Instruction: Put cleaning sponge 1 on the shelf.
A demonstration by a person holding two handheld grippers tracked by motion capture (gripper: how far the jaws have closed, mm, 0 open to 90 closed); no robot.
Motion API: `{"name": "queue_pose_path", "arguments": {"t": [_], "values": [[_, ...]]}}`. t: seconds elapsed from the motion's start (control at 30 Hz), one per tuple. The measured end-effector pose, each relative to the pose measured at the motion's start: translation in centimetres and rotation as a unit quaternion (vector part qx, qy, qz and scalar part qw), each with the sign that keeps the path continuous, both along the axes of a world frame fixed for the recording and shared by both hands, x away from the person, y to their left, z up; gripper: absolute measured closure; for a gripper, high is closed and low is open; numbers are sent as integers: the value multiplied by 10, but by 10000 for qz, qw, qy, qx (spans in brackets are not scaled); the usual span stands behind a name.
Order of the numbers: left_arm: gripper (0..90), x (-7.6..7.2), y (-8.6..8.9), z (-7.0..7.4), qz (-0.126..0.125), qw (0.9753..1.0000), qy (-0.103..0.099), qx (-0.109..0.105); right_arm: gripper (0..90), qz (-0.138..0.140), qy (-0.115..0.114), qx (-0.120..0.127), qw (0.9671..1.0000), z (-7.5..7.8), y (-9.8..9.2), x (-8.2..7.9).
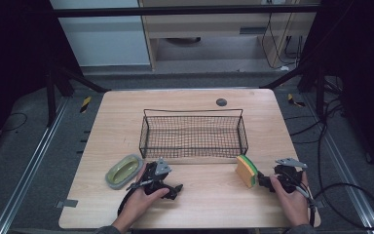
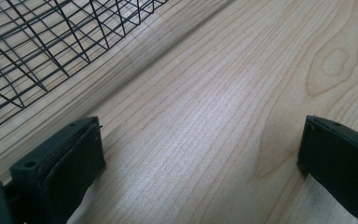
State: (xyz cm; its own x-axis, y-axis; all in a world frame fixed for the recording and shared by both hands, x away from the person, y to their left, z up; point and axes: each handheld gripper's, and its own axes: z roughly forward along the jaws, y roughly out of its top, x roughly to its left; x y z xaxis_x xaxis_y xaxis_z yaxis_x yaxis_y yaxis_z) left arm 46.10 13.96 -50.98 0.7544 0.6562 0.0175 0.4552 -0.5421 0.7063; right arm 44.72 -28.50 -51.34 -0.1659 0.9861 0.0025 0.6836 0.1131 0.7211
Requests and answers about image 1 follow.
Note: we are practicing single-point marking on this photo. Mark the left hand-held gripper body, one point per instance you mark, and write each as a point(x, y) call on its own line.
point(157, 175)

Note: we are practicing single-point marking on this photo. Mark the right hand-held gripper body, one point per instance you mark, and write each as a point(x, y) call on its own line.
point(288, 175)

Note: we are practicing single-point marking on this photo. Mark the yellow and green sponge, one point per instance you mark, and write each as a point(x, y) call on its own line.
point(246, 172)

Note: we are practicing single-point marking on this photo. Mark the green and grey soap dish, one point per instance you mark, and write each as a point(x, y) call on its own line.
point(123, 171)

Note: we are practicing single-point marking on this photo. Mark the person's right hand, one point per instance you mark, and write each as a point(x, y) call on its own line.
point(292, 203)

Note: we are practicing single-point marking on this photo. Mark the person's left hand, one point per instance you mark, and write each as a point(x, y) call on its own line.
point(139, 203)

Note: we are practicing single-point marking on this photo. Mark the grey tape piece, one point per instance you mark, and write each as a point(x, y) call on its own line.
point(67, 203)
point(320, 204)

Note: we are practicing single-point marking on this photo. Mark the yellow and black striped tape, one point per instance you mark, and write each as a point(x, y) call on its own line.
point(294, 100)
point(85, 104)

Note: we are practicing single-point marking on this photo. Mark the black metal stand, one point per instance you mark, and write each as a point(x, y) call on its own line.
point(51, 97)
point(320, 94)

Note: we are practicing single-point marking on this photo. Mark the grey round table grommet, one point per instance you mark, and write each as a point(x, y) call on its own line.
point(221, 102)

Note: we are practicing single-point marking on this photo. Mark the white plug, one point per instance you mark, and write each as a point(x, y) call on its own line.
point(284, 68)

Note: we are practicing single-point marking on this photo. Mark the dark curtain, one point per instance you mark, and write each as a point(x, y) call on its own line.
point(363, 81)
point(13, 65)

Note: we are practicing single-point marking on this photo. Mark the white cabinet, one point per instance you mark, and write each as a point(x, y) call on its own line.
point(104, 39)

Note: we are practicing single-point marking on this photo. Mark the light wooden desk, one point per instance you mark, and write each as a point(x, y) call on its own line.
point(207, 27)

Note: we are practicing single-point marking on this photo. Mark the black horizontal bar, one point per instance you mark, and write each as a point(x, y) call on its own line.
point(175, 11)

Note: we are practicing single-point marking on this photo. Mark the aluminium floor rail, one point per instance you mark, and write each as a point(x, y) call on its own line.
point(29, 169)
point(344, 169)

